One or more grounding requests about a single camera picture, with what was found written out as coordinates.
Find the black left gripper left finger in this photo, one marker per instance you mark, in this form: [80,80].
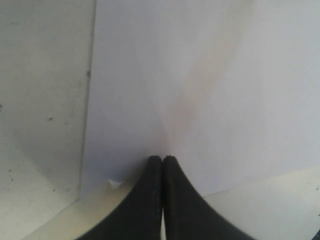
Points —
[139,215]

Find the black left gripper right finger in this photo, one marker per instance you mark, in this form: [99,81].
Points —
[187,216]

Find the white paper sheet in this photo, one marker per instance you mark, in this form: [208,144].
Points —
[231,88]

